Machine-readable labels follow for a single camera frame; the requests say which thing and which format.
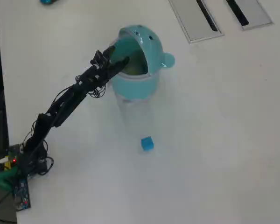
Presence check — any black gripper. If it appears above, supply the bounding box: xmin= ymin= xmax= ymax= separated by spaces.
xmin=93 ymin=46 xmax=131 ymax=81

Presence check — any green lego block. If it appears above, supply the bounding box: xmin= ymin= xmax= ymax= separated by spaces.
xmin=125 ymin=63 xmax=147 ymax=76

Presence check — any blue lego block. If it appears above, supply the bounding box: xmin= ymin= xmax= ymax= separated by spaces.
xmin=140 ymin=135 xmax=154 ymax=152

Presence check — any teal bin with flip lid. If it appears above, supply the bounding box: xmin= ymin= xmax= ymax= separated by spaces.
xmin=107 ymin=25 xmax=176 ymax=105

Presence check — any blue circuit board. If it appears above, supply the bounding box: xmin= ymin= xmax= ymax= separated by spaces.
xmin=13 ymin=178 xmax=31 ymax=212

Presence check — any green table clamp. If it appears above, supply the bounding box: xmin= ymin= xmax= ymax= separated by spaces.
xmin=0 ymin=168 xmax=21 ymax=192

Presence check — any small wrist camera board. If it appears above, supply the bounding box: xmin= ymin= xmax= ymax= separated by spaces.
xmin=90 ymin=49 xmax=109 ymax=68

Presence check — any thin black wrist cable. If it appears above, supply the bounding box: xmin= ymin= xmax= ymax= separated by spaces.
xmin=87 ymin=81 xmax=107 ymax=98

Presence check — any grey desk cable grommet plate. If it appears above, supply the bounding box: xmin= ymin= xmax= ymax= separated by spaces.
xmin=168 ymin=0 xmax=225 ymax=44
xmin=223 ymin=0 xmax=273 ymax=32

